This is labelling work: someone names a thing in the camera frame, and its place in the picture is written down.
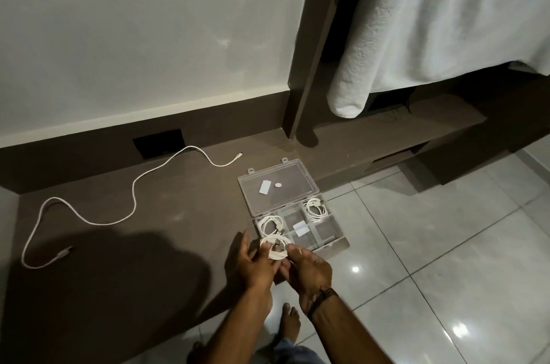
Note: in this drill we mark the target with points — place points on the white fluffy blanket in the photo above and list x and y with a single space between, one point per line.
369 54

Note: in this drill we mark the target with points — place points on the black wall socket plate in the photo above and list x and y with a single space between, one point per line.
158 143

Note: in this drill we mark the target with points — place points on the dark brown bed frame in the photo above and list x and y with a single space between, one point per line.
386 136

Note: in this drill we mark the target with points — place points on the person's left thumb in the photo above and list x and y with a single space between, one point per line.
275 264

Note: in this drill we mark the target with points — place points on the person's bare foot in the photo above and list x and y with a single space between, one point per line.
288 323

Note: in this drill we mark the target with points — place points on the person's right thumb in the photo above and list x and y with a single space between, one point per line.
295 252

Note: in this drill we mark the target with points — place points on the person's right forearm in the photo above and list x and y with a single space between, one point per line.
346 333

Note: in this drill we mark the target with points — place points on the person's left hand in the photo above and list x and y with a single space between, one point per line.
247 267

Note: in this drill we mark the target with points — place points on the person's right hand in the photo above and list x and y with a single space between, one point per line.
311 275

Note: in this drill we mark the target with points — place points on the clear plastic organizer box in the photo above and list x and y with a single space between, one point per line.
279 187

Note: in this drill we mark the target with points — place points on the white bed sheet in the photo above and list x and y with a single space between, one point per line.
472 11

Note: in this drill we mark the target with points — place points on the person's left forearm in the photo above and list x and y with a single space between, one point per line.
240 325

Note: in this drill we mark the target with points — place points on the blue denim shorts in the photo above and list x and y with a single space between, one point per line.
296 353

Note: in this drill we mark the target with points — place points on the white rectangular sticker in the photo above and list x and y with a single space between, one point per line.
264 187

